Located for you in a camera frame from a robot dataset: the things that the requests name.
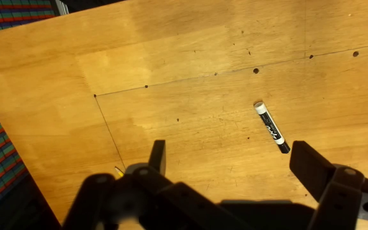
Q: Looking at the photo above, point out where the black and white marker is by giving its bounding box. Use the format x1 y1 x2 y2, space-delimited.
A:
253 100 291 155

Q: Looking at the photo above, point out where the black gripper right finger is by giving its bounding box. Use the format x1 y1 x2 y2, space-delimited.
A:
289 140 368 230

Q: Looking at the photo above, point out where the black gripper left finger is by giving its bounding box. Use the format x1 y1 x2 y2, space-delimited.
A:
63 140 253 230

